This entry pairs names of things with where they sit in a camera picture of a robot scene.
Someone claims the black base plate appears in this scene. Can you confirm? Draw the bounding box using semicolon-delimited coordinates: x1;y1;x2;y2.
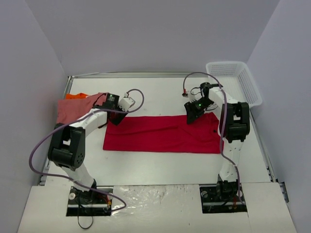
66;186;112;216
199;185;247;214

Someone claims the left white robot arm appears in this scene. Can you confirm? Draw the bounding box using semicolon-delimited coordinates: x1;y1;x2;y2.
48;93;135;203

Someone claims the pink folded t-shirt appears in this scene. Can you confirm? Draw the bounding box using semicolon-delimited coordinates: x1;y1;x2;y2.
56;93;107;124

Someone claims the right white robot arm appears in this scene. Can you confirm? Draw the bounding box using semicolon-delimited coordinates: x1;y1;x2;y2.
182;82;250;202

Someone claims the white plastic basket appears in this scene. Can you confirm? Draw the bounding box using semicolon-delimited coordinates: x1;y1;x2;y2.
206;61;262;108

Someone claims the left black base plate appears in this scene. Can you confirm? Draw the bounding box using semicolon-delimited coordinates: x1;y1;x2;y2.
66;186;112;216

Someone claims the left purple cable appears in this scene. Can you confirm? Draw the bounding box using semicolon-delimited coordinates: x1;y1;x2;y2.
28;88;145;211

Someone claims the red t-shirt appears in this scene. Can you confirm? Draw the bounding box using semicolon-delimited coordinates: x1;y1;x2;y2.
103;113;220;154

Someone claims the orange folded t-shirt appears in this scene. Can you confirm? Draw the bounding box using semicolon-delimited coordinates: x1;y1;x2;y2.
65;93;89;100

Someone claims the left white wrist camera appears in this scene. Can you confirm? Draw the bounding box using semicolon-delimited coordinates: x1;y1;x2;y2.
118;97;136;112

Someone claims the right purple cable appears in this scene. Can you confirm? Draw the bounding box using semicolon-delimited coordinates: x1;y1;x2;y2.
182;72;244;204

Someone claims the purple cable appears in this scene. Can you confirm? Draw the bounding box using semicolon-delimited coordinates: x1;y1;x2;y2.
182;72;244;204
28;88;145;211

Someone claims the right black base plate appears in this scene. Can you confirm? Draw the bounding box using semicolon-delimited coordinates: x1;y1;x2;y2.
199;185;247;214

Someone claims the black cable loop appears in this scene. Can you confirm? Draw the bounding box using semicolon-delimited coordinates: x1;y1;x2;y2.
77;215;96;229

